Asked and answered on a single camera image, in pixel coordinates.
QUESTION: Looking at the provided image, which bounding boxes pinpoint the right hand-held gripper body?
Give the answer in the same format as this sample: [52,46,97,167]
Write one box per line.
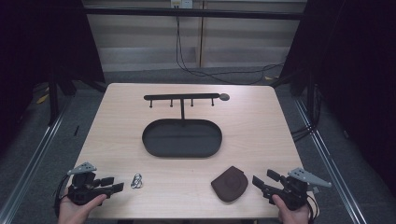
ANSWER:
[262,167,332,212]

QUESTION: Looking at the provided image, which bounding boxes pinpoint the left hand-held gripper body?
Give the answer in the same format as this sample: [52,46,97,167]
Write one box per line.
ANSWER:
[66,161,110,206]

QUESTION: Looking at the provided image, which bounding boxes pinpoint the silver keyring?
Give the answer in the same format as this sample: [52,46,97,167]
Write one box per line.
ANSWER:
[130,173,144,189]

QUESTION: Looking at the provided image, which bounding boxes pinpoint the brown leather pouch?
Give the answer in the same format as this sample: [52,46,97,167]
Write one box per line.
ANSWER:
[210,165,249,203]

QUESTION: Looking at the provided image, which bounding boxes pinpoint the black tray with hook rack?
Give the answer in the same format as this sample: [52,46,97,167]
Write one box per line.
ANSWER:
[141,92,232,159]

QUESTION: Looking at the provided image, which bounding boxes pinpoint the person's right hand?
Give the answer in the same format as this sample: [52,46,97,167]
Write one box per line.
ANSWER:
[271,194,312,224]

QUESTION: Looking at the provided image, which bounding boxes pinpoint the person's left hand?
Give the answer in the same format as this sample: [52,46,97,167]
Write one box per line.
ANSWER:
[57,193,108,224]

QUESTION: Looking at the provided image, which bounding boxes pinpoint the yellow tape piece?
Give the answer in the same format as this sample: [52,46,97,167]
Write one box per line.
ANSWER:
[35,92,50,105]

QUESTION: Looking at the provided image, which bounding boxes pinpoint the black curtain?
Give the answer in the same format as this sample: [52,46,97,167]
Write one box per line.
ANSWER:
[278,0,396,190]
[0,0,106,157]

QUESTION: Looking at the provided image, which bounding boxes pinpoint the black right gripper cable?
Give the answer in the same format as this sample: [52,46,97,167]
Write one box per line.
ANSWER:
[306,194,320,223]

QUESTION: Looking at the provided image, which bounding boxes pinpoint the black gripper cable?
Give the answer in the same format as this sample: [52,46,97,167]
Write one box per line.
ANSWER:
[54,175,73,218]
[306,194,320,223]

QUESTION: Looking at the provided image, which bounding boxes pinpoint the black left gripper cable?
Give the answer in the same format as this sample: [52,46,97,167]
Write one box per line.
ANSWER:
[54,175,73,218]

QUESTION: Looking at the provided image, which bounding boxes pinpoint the metal floor rail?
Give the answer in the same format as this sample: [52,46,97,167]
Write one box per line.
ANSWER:
[293,97,372,224]
[0,102,72,224]

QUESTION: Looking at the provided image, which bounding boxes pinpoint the black floor cable bundle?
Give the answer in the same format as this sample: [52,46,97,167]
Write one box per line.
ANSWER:
[290,85,322,143]

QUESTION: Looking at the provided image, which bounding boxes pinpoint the black stand post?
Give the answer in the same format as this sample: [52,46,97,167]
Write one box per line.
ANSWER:
[48,73,61,127]

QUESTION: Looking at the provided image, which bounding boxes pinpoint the black wall cable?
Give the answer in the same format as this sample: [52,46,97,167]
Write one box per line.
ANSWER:
[175,15,286,86]

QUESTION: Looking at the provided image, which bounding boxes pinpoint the black horizontal frame bar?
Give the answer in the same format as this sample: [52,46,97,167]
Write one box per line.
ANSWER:
[82,7,304,21]

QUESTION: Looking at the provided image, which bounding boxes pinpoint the white wall socket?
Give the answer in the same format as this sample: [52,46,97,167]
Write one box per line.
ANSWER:
[170,0,194,9]

